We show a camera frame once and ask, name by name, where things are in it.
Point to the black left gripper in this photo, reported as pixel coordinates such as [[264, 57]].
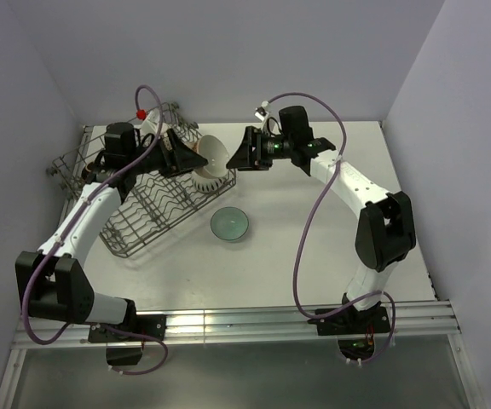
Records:
[[183, 158]]

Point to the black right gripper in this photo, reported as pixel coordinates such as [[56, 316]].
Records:
[[245, 158]]

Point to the plain white bowl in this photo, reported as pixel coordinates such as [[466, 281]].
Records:
[[214, 151]]

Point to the white bowl blue stripes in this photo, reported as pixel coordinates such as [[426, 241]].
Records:
[[206, 184]]

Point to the pale green bowl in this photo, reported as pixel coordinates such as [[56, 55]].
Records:
[[229, 223]]

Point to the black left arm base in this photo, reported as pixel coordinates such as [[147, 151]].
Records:
[[126, 344]]

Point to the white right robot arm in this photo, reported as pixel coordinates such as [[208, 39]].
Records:
[[385, 232]]

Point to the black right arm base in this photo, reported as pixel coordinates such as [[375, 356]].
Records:
[[363, 325]]

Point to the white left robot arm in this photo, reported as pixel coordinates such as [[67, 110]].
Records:
[[51, 281]]

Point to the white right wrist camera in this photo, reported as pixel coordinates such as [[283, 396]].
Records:
[[264, 114]]

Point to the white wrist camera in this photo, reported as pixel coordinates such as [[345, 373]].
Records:
[[150, 121], [264, 114]]

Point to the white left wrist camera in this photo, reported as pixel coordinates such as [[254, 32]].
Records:
[[150, 121]]

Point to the grey wire dish rack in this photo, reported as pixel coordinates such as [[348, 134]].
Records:
[[155, 205]]

